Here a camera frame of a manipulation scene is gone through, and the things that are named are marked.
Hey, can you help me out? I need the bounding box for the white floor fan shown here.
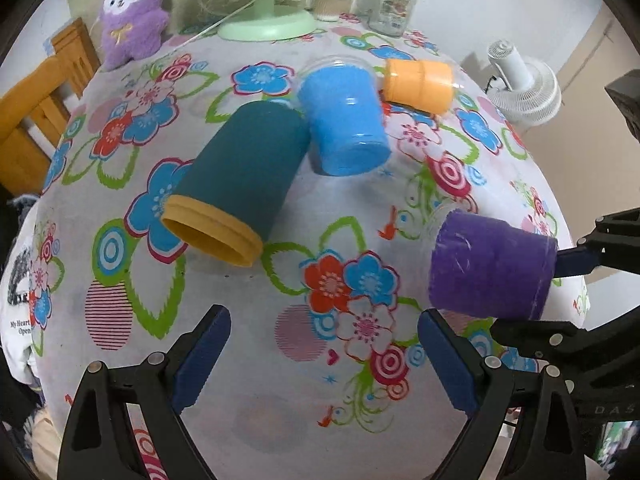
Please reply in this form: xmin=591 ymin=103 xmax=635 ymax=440
xmin=486 ymin=40 xmax=563 ymax=128

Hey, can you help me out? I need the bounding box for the white fan cable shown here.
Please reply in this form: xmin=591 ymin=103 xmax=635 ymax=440
xmin=186 ymin=0 xmax=266 ymax=45

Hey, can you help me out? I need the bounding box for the green table fan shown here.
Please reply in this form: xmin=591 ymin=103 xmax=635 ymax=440
xmin=165 ymin=0 xmax=321 ymax=42

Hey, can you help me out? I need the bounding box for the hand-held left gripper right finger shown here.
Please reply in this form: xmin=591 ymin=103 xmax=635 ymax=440
xmin=417 ymin=308 xmax=587 ymax=480

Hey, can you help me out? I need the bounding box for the purple cup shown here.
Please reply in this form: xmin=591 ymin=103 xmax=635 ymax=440
xmin=428 ymin=209 xmax=559 ymax=322

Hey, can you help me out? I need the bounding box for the dark grey object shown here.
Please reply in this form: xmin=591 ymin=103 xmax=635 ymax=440
xmin=604 ymin=72 xmax=640 ymax=144

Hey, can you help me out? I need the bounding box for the purple plush toy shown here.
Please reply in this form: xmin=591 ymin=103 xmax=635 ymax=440
xmin=98 ymin=0 xmax=172 ymax=72

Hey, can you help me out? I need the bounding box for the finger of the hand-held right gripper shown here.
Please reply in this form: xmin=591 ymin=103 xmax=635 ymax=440
xmin=489 ymin=305 xmax=640 ymax=386
xmin=555 ymin=209 xmax=640 ymax=277

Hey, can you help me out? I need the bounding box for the cotton swab container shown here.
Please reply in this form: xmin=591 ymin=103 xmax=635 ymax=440
xmin=311 ymin=0 xmax=349 ymax=24

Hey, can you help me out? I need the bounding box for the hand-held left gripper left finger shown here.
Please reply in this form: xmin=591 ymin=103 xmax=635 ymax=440
xmin=57 ymin=304 xmax=232 ymax=480

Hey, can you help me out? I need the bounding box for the teal cup with yellow rim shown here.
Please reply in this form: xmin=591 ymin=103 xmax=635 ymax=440
xmin=160 ymin=100 xmax=312 ymax=267

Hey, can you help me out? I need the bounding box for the white printed shirt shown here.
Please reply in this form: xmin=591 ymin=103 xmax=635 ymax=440
xmin=0 ymin=199 xmax=57 ymax=397

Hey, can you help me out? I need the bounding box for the wooden chair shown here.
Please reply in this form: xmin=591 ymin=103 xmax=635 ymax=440
xmin=0 ymin=16 xmax=102 ymax=195

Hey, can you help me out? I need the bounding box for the floral tablecloth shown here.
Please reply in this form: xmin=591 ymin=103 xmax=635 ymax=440
xmin=27 ymin=12 xmax=591 ymax=480

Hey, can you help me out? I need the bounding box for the orange cup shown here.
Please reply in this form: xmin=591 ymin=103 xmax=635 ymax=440
xmin=382 ymin=58 xmax=456 ymax=115

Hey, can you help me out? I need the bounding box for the blue cup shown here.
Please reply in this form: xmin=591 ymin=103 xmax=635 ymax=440
xmin=293 ymin=55 xmax=391 ymax=178

